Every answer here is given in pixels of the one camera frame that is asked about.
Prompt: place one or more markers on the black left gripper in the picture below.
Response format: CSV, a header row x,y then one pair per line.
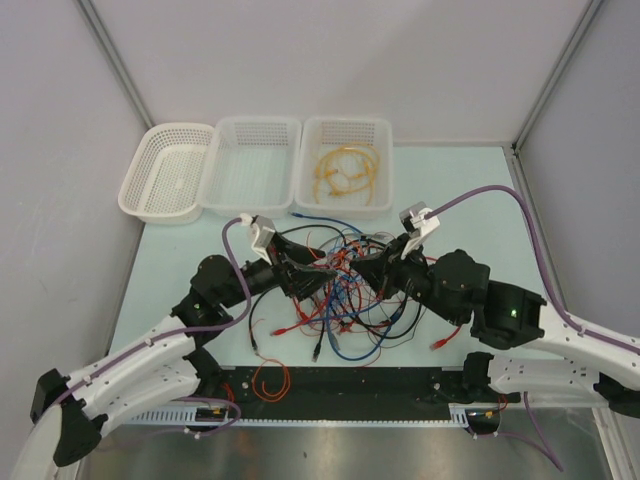
x,y
291,281

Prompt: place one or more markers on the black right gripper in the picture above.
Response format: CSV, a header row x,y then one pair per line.
x,y
377,270

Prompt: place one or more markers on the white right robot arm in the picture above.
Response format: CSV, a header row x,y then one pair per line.
x,y
534,350

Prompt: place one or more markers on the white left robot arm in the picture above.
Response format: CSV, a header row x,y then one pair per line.
x,y
72,413

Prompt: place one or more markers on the clear right plastic basket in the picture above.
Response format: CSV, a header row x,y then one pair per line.
x,y
346,168

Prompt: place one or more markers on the clear plastic basket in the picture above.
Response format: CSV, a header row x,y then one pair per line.
x,y
346,168
250,166

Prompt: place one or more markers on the clear middle plastic basket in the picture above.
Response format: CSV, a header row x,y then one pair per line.
x,y
250,166

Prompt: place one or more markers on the cream perforated plastic basket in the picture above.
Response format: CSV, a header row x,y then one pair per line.
x,y
162,181

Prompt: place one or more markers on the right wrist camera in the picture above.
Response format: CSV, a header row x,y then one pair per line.
x,y
419,223

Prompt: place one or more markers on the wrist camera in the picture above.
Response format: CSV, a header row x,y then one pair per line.
x,y
260,233
419,223

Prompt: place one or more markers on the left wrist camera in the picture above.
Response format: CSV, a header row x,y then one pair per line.
x,y
260,233

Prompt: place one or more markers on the black mounting base plate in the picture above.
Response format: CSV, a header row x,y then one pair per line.
x,y
358,394

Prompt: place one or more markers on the white slotted cable duct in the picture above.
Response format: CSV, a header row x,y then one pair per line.
x,y
184,415

